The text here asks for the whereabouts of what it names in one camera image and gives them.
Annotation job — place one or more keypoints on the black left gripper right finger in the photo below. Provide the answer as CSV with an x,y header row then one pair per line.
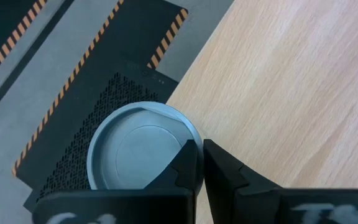
x,y
225,186

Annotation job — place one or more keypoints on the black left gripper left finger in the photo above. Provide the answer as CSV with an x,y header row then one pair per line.
x,y
182,174

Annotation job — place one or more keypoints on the black perforated computer case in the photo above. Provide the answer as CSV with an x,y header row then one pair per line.
x,y
82,140

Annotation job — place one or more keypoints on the green labelled tall can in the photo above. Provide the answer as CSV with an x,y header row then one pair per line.
x,y
135,149

